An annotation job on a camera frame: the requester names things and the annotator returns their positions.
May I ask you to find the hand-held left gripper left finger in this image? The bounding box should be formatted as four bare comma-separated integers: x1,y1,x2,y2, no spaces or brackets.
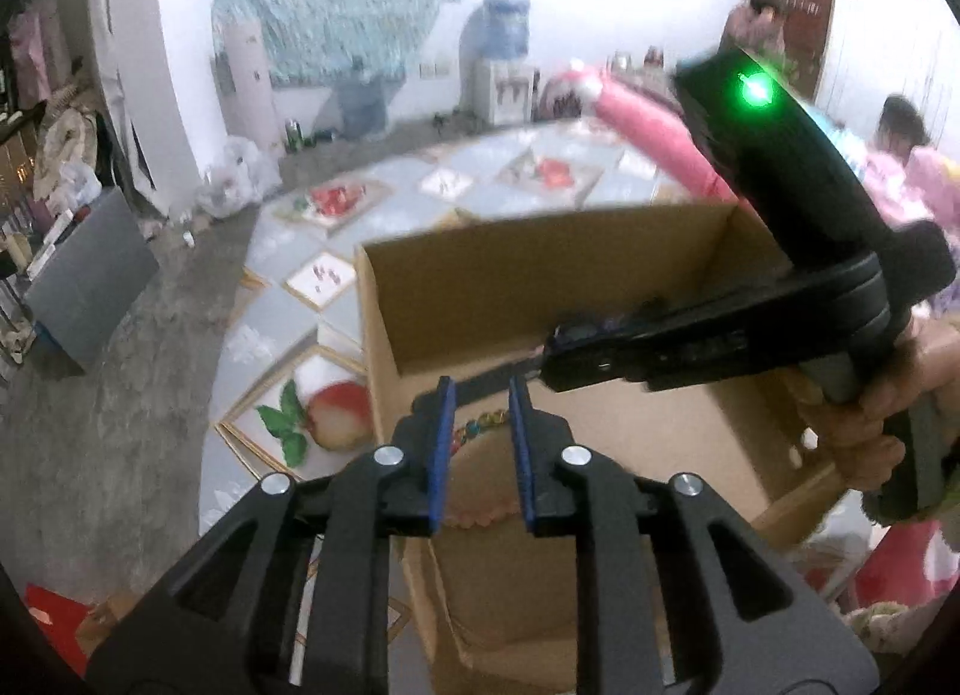
86,376,458,695

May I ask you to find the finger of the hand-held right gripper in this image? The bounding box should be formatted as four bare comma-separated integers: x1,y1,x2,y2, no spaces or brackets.
450,273,797,405

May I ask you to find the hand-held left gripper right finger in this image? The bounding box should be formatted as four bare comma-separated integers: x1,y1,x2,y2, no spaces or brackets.
508,374,878,695

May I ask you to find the person's right hand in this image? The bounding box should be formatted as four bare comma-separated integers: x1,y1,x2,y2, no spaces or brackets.
799,316,960,497

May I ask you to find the white water dispenser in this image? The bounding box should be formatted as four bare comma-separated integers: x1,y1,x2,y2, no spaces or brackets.
472,57,538,127

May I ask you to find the pink hanging garment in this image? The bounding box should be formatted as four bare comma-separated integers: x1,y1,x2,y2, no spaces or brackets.
9,1,73,109

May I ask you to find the colourful beaded bracelet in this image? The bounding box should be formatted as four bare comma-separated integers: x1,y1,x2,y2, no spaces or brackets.
448,408,518,456

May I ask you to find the pink blanket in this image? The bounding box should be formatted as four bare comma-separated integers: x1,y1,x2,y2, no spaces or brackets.
592,74,742,207

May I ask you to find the beige cloth pile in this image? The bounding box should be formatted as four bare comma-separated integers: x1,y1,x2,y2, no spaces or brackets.
34,106,104,205

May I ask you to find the small cardboard box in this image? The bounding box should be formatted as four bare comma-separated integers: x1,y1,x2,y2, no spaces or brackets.
75,590,141,660

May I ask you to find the white plastic bag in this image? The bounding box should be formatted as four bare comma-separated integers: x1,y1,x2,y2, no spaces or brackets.
196,136,283,220

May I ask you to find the grey cabinet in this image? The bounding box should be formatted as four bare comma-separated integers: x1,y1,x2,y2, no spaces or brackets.
22,186,161,375

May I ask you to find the fruit print tablecloth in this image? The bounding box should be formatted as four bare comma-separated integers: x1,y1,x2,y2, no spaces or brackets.
199,117,751,695

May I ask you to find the red bag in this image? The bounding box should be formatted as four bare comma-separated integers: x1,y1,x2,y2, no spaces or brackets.
25,581,95,656

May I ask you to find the dark wooden shelf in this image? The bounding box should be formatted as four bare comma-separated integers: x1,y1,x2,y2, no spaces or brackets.
0,102,47,370

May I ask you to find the pink beaded bracelet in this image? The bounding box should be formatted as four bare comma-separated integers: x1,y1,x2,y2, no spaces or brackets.
446,502,527,529

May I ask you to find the blue water jug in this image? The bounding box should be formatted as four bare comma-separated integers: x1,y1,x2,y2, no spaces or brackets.
337,76,392,139

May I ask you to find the large brown cardboard box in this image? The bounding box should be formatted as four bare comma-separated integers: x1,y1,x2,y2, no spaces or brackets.
352,200,841,695

